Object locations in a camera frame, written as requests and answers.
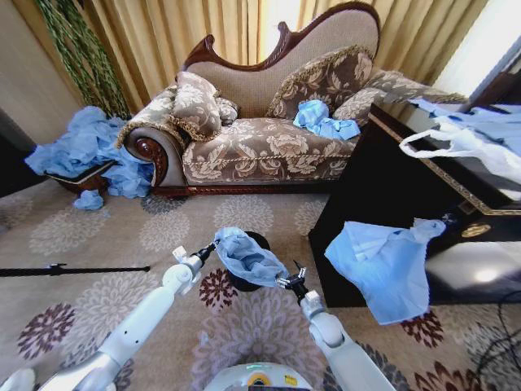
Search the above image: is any blue garbage bag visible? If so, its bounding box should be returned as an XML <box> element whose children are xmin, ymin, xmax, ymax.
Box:
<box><xmin>212</xmin><ymin>226</ymin><xmax>291</xmax><ymax>288</ymax></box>

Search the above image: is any black round trash bin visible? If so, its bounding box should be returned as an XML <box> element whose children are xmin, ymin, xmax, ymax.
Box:
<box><xmin>227</xmin><ymin>231</ymin><xmax>272</xmax><ymax>292</ymax></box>

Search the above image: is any flat blue plastic bag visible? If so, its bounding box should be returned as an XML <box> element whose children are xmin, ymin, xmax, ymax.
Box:
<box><xmin>323</xmin><ymin>217</ymin><xmax>448</xmax><ymax>327</ymax></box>

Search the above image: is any small crumpled blue bag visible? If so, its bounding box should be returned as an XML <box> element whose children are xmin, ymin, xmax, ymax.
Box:
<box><xmin>72</xmin><ymin>189</ymin><xmax>105</xmax><ymax>212</ymax></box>

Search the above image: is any white plastic bag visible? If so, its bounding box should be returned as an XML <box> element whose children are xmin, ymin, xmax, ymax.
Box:
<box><xmin>398</xmin><ymin>121</ymin><xmax>521</xmax><ymax>191</ymax></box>

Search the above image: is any pale blue plastic bag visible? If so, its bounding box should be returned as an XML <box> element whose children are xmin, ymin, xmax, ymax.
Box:
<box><xmin>408</xmin><ymin>97</ymin><xmax>521</xmax><ymax>158</ymax></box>

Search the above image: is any white robot front shell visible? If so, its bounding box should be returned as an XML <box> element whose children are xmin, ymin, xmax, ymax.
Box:
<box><xmin>211</xmin><ymin>359</ymin><xmax>323</xmax><ymax>391</ymax></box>

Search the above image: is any floral chaise longue sofa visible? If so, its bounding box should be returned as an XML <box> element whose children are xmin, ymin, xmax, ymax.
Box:
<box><xmin>116</xmin><ymin>1</ymin><xmax>469</xmax><ymax>197</ymax></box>

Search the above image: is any black cabinet with gold trim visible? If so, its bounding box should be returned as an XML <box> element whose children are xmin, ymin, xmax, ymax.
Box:
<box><xmin>308</xmin><ymin>102</ymin><xmax>521</xmax><ymax>310</ymax></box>

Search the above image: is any black pole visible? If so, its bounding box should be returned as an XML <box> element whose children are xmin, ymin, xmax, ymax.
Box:
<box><xmin>0</xmin><ymin>263</ymin><xmax>151</xmax><ymax>279</ymax></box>

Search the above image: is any dark wooden footstool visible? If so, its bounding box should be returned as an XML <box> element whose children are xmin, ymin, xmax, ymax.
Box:
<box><xmin>43</xmin><ymin>160</ymin><xmax>120</xmax><ymax>196</ymax></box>

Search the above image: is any small floral cushion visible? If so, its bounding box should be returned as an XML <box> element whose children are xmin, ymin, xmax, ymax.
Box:
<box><xmin>215</xmin><ymin>96</ymin><xmax>241</xmax><ymax>127</ymax></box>

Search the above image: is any floral square cushion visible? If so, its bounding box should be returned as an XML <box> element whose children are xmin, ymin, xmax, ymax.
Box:
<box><xmin>168</xmin><ymin>71</ymin><xmax>223</xmax><ymax>143</ymax></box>

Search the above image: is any pile of blue bags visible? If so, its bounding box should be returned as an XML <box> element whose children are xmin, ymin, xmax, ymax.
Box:
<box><xmin>24</xmin><ymin>105</ymin><xmax>158</xmax><ymax>200</ymax></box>

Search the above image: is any floral bolster cushion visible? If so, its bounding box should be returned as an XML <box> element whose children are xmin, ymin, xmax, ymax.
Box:
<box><xmin>331</xmin><ymin>86</ymin><xmax>388</xmax><ymax>128</ymax></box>

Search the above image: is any large fringed floral cushion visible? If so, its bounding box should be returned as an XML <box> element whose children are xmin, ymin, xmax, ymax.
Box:
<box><xmin>265</xmin><ymin>45</ymin><xmax>376</xmax><ymax>121</ymax></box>

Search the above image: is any dark furniture piece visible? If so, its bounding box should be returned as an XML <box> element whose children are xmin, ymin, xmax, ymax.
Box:
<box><xmin>0</xmin><ymin>108</ymin><xmax>46</xmax><ymax>200</ymax></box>

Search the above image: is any beige pleated curtain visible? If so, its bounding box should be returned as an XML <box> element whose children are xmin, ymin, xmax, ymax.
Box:
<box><xmin>11</xmin><ymin>0</ymin><xmax>491</xmax><ymax>120</ymax></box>

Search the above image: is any green hanging plant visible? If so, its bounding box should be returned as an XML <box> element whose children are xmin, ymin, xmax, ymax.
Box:
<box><xmin>33</xmin><ymin>0</ymin><xmax>132</xmax><ymax>120</ymax></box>

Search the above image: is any black cable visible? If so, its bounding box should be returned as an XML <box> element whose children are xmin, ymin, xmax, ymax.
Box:
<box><xmin>474</xmin><ymin>300</ymin><xmax>521</xmax><ymax>391</ymax></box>

